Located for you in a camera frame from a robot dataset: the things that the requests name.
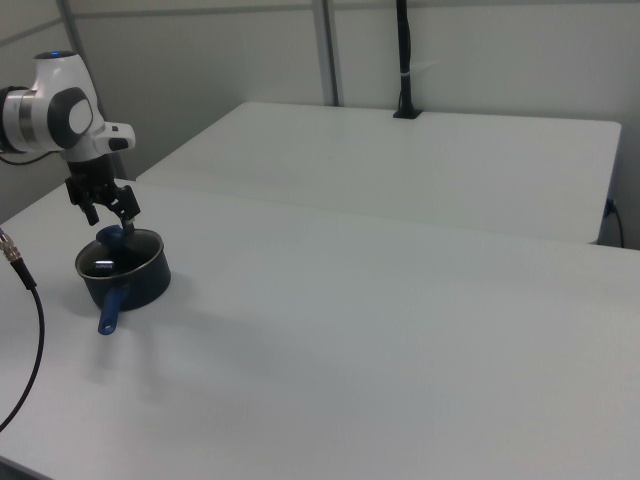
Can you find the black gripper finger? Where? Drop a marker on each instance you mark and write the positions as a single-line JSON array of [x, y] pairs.
[[86, 202], [126, 202]]

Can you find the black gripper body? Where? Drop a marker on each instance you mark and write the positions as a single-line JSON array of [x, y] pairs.
[[92, 172]]

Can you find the glass lid with blue knob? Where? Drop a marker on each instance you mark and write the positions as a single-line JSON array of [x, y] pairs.
[[107, 235]]

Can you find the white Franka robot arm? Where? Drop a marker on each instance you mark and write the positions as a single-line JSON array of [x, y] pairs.
[[50, 110]]

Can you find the vertical aluminium wall post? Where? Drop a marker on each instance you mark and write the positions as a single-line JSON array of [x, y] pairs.
[[330, 50]]

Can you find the black camera pole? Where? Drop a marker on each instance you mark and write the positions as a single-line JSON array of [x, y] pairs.
[[405, 50]]

